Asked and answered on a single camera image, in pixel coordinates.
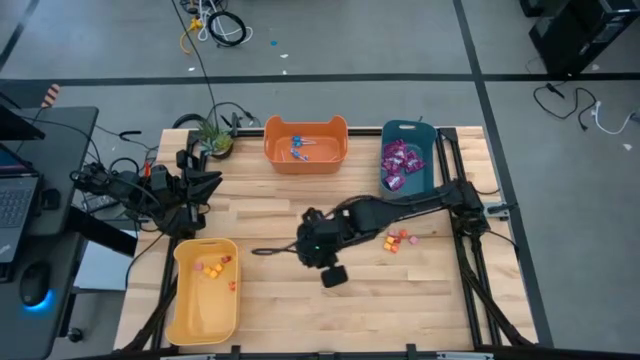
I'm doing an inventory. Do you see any yellow plastic bin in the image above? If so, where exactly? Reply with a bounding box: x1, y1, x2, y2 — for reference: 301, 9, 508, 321
164, 237, 242, 347

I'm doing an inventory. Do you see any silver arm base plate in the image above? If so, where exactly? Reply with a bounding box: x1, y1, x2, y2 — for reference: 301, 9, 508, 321
480, 201, 512, 222

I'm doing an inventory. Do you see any white cable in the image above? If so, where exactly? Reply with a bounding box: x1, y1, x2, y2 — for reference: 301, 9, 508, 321
196, 0, 254, 44
589, 100, 640, 136

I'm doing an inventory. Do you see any thin black desk cable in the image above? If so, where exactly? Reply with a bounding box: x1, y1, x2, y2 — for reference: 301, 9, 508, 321
14, 115, 151, 176

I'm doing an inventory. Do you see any orange black striped object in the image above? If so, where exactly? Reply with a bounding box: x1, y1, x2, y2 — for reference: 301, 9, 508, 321
40, 83, 62, 109

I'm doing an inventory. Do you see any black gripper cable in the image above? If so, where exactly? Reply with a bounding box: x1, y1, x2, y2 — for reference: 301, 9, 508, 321
251, 242, 301, 257
107, 156, 142, 177

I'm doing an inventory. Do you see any black computer mouse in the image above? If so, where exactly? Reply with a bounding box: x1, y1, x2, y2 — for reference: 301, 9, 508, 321
19, 260, 51, 308

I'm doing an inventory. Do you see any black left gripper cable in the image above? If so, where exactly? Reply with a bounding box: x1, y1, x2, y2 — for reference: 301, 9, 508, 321
107, 156, 142, 177

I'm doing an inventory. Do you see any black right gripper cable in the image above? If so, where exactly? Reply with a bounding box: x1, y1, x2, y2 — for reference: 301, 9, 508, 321
251, 242, 301, 257

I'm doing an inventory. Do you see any teal plastic bin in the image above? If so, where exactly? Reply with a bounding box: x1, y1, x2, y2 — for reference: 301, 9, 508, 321
378, 118, 441, 200

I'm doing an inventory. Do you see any yellow cable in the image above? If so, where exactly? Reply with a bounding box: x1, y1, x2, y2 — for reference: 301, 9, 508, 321
178, 17, 204, 54

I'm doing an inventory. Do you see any looped black cable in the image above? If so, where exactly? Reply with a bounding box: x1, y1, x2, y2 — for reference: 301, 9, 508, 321
172, 101, 262, 130

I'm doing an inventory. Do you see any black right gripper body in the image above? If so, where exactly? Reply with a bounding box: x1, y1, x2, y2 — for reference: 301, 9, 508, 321
296, 207, 350, 290

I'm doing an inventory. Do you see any black aluminium table frame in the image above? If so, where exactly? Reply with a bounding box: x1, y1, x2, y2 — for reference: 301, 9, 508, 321
64, 126, 640, 360

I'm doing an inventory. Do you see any black monitor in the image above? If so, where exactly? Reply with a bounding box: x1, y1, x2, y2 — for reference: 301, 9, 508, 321
0, 104, 47, 142

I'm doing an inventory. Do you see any coiled black cable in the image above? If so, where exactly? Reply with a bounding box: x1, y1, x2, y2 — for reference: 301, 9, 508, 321
206, 10, 248, 49

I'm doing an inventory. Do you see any black equipment case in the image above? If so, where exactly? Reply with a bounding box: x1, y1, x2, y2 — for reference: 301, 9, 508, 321
519, 0, 640, 77

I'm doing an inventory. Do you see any black desk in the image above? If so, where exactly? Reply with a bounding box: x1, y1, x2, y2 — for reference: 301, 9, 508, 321
0, 106, 100, 360

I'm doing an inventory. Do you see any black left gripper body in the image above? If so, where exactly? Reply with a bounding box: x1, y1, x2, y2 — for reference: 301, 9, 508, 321
147, 148, 201, 226

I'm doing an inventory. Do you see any long black cable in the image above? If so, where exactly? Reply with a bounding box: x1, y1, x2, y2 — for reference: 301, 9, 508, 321
171, 0, 221, 132

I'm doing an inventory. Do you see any small potted green plant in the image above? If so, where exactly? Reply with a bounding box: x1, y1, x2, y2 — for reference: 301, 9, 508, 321
197, 119, 236, 160

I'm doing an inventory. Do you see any dark laptop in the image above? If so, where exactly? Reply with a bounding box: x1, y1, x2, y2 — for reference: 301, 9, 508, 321
0, 143, 42, 265

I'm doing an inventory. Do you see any white panel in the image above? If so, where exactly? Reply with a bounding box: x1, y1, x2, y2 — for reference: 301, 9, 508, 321
73, 239, 140, 292

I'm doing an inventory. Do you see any orange plastic bin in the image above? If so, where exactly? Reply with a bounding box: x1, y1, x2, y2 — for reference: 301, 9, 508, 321
263, 114, 350, 176

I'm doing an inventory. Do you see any black cable with plug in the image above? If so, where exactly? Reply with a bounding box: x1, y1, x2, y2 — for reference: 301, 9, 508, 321
532, 82, 599, 132

